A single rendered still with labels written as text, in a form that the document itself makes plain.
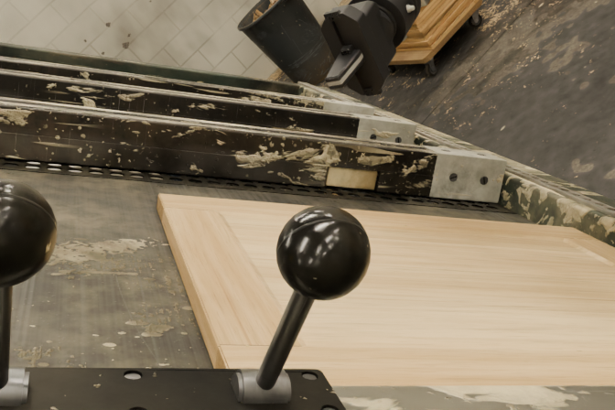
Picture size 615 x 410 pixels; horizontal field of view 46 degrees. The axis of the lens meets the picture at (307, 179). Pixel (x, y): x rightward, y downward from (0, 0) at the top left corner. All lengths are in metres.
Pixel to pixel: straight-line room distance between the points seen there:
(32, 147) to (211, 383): 0.68
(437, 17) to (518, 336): 3.50
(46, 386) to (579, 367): 0.38
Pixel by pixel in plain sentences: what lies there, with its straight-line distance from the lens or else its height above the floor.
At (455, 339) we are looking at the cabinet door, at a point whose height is 1.18.
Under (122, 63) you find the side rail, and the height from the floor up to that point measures 1.32.
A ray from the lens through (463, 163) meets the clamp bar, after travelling 1.16.
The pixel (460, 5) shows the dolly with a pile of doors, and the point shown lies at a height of 0.19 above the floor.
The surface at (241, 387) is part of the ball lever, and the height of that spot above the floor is 1.36.
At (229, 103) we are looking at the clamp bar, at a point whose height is 1.22.
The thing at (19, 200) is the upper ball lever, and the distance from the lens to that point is 0.26.
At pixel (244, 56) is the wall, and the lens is 6.20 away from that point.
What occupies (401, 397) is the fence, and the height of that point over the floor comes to 1.28.
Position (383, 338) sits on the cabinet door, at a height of 1.23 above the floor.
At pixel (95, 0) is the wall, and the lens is 5.94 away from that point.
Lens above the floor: 1.54
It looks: 22 degrees down
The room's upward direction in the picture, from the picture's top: 42 degrees counter-clockwise
